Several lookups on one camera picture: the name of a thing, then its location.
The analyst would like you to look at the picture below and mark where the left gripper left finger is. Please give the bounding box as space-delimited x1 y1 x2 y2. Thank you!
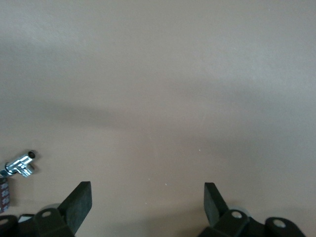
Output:
0 181 92 237

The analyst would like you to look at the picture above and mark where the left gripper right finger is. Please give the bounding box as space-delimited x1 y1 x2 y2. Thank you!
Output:
197 182 307 237

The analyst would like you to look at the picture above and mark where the chrome pipe fitting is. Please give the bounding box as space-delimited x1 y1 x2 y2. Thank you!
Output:
4 149 37 178

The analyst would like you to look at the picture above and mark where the brown ridged block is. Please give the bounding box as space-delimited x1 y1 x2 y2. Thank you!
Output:
0 177 12 213

